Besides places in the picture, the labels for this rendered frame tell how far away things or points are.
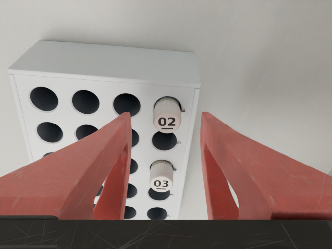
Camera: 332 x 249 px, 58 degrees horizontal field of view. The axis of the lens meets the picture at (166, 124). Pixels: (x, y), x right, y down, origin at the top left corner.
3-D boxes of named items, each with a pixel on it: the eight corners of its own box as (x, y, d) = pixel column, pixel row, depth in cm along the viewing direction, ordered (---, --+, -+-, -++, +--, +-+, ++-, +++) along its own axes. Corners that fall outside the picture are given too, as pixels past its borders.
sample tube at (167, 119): (178, 86, 17) (181, 134, 13) (156, 86, 17) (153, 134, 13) (179, 66, 16) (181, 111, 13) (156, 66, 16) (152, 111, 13)
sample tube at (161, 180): (172, 139, 19) (173, 193, 15) (152, 138, 19) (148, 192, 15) (173, 123, 19) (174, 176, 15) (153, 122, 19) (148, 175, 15)
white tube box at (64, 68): (173, 204, 23) (174, 249, 20) (64, 197, 23) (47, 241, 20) (194, 52, 16) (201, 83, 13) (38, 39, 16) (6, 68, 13)
